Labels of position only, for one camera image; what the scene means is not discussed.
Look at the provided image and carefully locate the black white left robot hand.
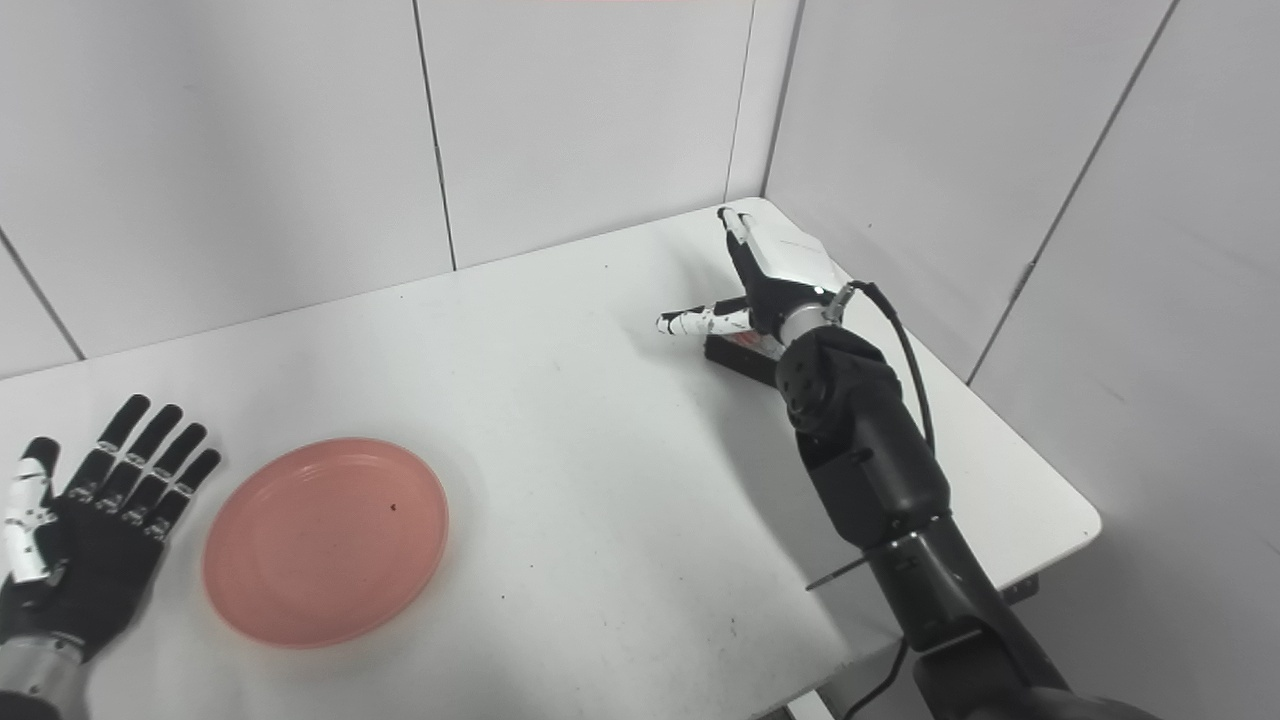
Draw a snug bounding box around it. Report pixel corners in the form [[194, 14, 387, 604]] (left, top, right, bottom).
[[0, 394, 223, 663]]

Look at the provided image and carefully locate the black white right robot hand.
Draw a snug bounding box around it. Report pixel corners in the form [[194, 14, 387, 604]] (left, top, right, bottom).
[[656, 206, 851, 339]]

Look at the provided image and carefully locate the chocolate cake slice with fruit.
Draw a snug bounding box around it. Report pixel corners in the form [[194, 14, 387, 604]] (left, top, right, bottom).
[[704, 330, 791, 389]]

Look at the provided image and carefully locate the pink round plate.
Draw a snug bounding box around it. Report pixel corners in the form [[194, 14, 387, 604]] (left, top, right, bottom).
[[202, 437, 450, 650]]

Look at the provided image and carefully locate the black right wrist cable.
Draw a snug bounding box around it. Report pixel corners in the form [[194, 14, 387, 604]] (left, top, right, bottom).
[[826, 281, 937, 720]]

